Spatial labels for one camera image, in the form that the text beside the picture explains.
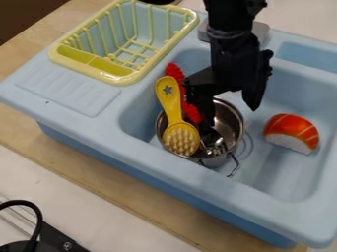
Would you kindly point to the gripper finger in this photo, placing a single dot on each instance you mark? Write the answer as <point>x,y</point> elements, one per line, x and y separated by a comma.
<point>204,108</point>
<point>254,95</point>

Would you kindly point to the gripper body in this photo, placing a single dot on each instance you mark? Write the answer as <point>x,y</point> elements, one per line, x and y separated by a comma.
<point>234,62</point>

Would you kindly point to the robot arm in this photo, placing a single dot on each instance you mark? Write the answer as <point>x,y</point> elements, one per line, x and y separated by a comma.
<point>232,13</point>

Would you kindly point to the silver pot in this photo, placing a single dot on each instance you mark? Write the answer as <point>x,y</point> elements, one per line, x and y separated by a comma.
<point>228,121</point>

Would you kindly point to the blue toy sink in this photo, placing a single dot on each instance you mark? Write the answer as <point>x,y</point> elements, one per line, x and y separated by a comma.
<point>87,124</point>

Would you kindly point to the yellow brush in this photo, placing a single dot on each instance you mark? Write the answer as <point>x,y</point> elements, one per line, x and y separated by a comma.
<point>174,111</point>

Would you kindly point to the orange sushi toy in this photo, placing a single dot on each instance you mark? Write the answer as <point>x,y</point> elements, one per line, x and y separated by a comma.
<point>291,131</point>

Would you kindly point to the yellow dish rack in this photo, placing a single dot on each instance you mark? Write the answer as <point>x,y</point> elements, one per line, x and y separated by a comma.
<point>109,67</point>

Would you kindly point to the black device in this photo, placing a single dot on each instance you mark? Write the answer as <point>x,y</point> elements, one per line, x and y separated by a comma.
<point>52,241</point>

